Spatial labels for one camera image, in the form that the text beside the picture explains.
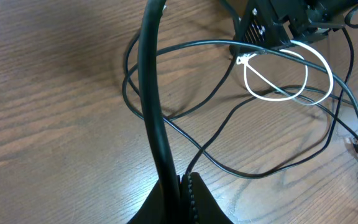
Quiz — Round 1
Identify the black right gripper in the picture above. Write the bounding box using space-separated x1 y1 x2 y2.
228 0 358 49

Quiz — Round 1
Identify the thin black cable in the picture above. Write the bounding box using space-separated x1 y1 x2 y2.
122 0 358 181

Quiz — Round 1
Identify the white usb cable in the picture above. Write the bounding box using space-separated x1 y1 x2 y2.
235 39 334 106

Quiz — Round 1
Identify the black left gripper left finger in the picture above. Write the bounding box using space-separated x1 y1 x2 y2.
127 180 182 224

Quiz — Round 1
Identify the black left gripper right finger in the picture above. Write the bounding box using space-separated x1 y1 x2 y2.
181 172 233 224

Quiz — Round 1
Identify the black usb cable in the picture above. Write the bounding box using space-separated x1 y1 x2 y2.
121 0 358 224

